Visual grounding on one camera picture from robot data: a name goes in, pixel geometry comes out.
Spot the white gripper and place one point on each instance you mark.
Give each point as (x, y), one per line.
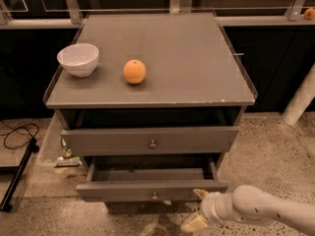
(209, 206)

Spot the black metal stand leg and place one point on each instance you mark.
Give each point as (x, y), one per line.
(17, 172)

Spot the white ceramic bowl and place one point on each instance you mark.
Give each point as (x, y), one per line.
(79, 59)

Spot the grey wooden cabinet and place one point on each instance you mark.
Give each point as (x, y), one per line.
(192, 77)

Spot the grey top drawer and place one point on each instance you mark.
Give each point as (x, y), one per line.
(136, 141)

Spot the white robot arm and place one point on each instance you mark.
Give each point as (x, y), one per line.
(273, 171)

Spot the grey drawer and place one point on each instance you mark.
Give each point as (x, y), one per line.
(136, 141)
(157, 178)

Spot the metal window frame rail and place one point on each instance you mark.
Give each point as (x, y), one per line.
(24, 14)

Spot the orange fruit on cabinet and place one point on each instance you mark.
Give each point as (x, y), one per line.
(134, 72)

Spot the clear plastic bin with items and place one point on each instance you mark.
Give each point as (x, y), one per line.
(53, 148)

